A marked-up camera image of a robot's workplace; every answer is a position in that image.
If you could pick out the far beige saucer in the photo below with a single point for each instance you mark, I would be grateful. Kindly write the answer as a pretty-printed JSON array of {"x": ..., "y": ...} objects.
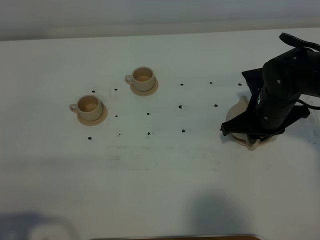
[{"x": 145, "y": 93}]

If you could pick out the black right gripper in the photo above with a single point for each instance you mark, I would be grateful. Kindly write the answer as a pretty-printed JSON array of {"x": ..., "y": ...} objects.
[{"x": 285, "y": 78}]

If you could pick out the near beige saucer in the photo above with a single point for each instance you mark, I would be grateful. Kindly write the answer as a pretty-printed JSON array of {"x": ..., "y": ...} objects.
[{"x": 94, "y": 122}]

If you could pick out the beige teapot saucer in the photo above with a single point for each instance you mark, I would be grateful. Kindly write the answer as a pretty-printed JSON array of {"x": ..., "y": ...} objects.
[{"x": 242, "y": 139}]

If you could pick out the near beige teacup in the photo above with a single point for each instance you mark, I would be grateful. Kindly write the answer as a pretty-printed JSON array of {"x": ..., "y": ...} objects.
[{"x": 89, "y": 107}]

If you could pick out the beige teacup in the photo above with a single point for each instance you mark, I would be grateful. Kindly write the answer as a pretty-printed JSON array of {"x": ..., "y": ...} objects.
[
  {"x": 142, "y": 79},
  {"x": 89, "y": 107}
]

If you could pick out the beige teapot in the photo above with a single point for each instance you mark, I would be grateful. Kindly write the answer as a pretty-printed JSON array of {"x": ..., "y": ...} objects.
[{"x": 237, "y": 109}]

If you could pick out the far beige teacup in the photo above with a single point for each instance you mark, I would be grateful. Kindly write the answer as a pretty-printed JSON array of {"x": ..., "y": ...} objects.
[{"x": 142, "y": 79}]

